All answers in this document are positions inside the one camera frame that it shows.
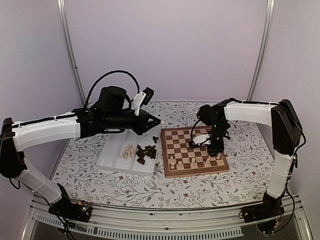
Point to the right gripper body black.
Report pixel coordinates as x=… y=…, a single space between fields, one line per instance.
x=218 y=131

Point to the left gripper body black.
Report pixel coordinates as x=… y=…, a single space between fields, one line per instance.
x=115 y=121

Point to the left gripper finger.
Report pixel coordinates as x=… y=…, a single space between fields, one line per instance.
x=149 y=124
x=148 y=117

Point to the light chess king piece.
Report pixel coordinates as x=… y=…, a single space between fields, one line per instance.
x=193 y=162

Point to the wooden chess board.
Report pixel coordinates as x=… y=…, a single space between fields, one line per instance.
x=175 y=143

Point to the light chess bishop piece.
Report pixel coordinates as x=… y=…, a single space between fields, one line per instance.
x=180 y=165

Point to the white plastic compartment tray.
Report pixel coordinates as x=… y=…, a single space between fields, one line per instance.
x=119 y=153

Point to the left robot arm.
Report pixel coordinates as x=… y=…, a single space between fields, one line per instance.
x=113 y=112

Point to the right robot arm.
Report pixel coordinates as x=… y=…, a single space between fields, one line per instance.
x=286 y=132

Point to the pile of dark chess pieces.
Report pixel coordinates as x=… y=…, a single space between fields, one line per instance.
x=146 y=149

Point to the pile of light chess pieces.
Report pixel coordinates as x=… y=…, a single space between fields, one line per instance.
x=128 y=152

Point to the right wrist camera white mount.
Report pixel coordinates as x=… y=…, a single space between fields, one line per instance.
x=199 y=141

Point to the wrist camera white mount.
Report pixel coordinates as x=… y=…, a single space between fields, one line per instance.
x=199 y=141
x=141 y=98

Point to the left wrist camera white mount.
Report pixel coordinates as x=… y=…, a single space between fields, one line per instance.
x=141 y=98

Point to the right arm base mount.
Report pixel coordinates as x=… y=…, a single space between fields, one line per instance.
x=270 y=210

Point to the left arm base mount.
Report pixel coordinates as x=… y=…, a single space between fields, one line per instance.
x=80 y=211

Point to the front aluminium rail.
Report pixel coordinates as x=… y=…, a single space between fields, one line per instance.
x=215 y=223

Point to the left aluminium frame post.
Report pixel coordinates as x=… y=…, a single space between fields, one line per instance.
x=62 y=13

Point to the aluminium frame post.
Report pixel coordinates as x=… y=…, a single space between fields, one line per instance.
x=62 y=13
x=262 y=49

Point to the right aluminium frame post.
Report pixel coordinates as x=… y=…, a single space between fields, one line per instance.
x=262 y=49

